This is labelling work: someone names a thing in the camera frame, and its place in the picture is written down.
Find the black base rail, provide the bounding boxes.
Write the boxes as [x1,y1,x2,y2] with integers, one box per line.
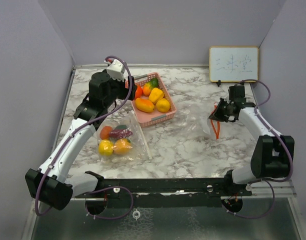
[76,178,252,209]

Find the yellow toy lemon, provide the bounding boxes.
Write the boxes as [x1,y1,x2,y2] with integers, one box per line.
[98,139,115,157]

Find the pink plastic basket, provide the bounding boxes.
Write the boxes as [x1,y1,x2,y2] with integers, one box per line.
[131,72,177,128]

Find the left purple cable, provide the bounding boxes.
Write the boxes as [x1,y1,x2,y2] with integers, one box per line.
[34,55,133,217]

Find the orange toy tangerine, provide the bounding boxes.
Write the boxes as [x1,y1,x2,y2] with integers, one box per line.
[134,84,143,100]

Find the small whiteboard wooden frame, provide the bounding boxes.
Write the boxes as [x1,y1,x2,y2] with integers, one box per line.
[209,46,259,84]

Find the orange yellow toy mango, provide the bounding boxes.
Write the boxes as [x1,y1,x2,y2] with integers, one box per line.
[135,97,155,113]

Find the aluminium frame rail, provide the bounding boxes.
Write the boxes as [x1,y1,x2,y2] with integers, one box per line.
[245,180,297,198]

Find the yellow toy fruit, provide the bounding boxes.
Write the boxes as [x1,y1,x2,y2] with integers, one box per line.
[156,98,171,113]

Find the green toy lime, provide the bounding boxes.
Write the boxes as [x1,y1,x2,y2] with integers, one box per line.
[115,124,128,130]

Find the clear zip top bag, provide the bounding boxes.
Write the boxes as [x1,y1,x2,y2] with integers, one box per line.
[96,112,152,163]

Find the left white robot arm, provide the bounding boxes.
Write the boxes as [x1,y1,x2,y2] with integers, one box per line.
[25,69,137,216]

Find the purple toy sweet potato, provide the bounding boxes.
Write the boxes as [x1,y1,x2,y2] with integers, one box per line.
[108,128,133,139]

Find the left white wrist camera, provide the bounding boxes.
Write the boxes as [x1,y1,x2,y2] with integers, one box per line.
[106,59,125,82]

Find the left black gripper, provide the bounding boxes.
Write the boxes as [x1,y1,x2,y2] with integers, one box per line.
[104,74,137,108]

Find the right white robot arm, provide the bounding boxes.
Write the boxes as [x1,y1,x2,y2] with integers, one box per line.
[209,84,295,196]

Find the yellow orange toy pepper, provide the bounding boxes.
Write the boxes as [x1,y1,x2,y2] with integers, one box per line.
[148,87,164,105]

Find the green yellow toy mango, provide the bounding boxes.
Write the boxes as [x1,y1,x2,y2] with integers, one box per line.
[142,77,159,96]

